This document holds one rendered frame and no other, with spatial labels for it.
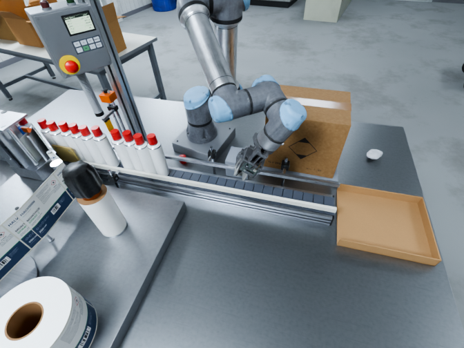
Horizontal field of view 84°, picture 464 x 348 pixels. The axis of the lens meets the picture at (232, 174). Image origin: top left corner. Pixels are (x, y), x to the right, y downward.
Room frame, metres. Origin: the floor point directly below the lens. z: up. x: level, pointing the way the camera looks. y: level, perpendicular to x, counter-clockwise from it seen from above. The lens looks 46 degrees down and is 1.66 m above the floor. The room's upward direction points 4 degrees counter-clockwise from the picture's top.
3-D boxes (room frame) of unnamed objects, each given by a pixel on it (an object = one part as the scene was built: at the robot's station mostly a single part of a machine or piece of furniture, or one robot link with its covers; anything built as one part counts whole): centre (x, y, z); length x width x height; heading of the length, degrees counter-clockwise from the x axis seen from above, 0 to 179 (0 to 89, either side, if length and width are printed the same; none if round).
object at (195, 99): (1.03, 0.13, 1.05); 0.13 x 0.12 x 0.14; 110
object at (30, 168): (0.86, 0.85, 1.01); 0.14 x 0.13 x 0.26; 72
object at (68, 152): (0.87, 0.72, 0.94); 0.10 x 0.01 x 0.09; 72
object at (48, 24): (0.93, 0.49, 1.38); 0.17 x 0.10 x 0.19; 127
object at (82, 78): (0.96, 0.54, 1.18); 0.04 x 0.04 x 0.21
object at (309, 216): (0.81, 0.42, 0.85); 1.65 x 0.11 x 0.05; 72
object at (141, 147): (0.78, 0.34, 0.98); 0.05 x 0.05 x 0.20
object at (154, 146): (0.78, 0.29, 0.98); 0.05 x 0.05 x 0.20
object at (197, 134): (1.03, 0.14, 0.93); 0.15 x 0.15 x 0.10
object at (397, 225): (0.50, -0.53, 0.85); 0.30 x 0.26 x 0.04; 72
